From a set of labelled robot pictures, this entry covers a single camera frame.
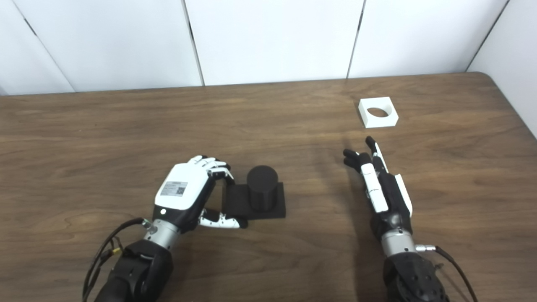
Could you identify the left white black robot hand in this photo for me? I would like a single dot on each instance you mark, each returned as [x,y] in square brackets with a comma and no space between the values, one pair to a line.
[182,186]

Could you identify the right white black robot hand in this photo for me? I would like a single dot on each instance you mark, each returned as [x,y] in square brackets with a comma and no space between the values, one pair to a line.
[384,197]

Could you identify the white square piece with hole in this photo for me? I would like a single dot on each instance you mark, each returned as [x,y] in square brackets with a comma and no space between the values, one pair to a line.
[379,122]

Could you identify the black peg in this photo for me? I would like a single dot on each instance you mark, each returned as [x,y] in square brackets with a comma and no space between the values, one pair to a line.
[262,188]

